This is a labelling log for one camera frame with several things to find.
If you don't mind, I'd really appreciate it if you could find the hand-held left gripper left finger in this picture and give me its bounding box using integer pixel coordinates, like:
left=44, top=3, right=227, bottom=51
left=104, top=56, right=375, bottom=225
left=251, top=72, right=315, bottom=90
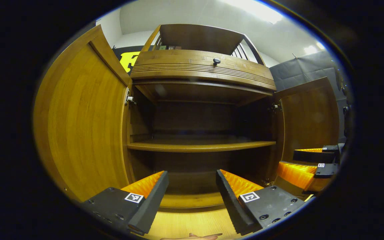
left=80, top=171, right=170, bottom=235

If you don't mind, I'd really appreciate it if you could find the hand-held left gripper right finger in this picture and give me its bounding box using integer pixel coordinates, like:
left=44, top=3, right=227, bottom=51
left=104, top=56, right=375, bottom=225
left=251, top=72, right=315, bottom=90
left=215, top=169, right=305, bottom=235

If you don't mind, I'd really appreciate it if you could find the wooden cabinet door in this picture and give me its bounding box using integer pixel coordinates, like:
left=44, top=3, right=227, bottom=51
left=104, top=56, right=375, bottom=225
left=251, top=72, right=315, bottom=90
left=272, top=77, right=340, bottom=167
left=33, top=25, right=133, bottom=202

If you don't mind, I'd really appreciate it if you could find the wooden double-door shoe cabinet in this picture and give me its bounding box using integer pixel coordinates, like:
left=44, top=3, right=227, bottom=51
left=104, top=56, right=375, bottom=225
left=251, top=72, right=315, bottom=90
left=125, top=23, right=277, bottom=209

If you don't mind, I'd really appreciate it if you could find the wooden railed cabinet rack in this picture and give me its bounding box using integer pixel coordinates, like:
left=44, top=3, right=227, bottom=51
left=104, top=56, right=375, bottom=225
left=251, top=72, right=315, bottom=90
left=141, top=23, right=266, bottom=65

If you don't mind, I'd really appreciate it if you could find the dark curved stand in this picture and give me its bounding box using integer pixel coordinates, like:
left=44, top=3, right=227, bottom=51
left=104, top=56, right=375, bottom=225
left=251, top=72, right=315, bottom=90
left=335, top=68, right=347, bottom=99

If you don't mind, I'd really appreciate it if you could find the wooden inner shelf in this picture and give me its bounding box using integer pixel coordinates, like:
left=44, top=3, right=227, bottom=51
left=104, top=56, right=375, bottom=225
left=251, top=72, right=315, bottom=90
left=127, top=141, right=276, bottom=153

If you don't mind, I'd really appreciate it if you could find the wooden drawer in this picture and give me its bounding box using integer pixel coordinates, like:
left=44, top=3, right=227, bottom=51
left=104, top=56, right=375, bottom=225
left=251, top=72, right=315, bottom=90
left=131, top=49, right=277, bottom=91

